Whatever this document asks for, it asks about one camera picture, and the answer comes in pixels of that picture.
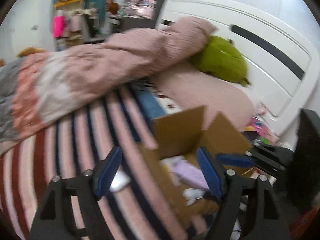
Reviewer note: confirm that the yellow wooden shelf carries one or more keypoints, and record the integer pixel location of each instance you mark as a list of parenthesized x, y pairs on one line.
[(72, 10)]

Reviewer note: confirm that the magenta gift bag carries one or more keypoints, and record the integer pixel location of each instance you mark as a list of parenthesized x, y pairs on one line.
[(58, 26)]

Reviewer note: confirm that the white flat box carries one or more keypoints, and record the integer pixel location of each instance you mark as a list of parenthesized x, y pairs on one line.
[(120, 181)]

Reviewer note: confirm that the lilac small box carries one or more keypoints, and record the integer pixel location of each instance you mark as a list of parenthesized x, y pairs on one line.
[(190, 174)]

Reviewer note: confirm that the brown cardboard box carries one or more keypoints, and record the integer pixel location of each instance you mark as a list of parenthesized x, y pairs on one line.
[(182, 134)]

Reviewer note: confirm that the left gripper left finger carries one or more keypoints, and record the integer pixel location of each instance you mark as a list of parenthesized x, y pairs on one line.
[(70, 209)]

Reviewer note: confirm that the pink grey patchwork duvet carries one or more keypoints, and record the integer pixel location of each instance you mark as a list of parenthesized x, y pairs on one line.
[(40, 88)]

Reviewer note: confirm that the green plush pillow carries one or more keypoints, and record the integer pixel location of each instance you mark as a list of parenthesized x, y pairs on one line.
[(221, 59)]

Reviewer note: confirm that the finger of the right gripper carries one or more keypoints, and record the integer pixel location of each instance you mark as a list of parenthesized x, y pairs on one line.
[(237, 160)]

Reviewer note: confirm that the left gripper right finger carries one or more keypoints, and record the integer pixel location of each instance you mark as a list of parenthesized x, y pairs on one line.
[(263, 217)]

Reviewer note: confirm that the white bed headboard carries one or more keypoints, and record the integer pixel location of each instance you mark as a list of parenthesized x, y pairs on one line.
[(283, 65)]

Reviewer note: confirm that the striped pink fleece blanket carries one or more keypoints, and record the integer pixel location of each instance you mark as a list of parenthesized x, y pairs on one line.
[(76, 143)]

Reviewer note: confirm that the pink ribbed pillow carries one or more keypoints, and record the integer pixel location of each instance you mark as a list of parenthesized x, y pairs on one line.
[(190, 88)]

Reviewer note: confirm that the dark storage shelf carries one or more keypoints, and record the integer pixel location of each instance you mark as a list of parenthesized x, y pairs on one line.
[(134, 14)]

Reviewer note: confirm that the brown plush toy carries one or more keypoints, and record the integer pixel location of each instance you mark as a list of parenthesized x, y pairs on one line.
[(112, 7)]

